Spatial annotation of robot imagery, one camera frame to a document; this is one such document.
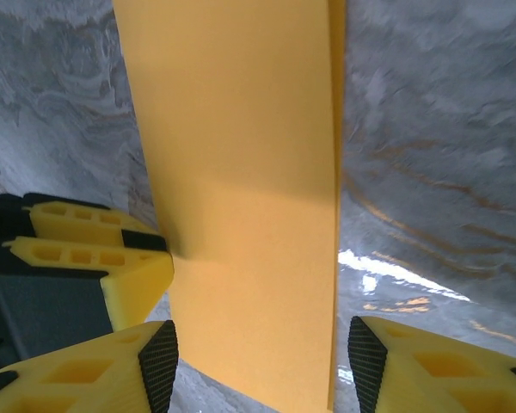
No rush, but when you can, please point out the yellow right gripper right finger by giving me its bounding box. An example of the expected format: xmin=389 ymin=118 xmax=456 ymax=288
xmin=347 ymin=315 xmax=516 ymax=413

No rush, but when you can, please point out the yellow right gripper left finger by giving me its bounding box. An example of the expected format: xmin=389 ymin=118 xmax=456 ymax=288
xmin=0 ymin=320 xmax=180 ymax=413

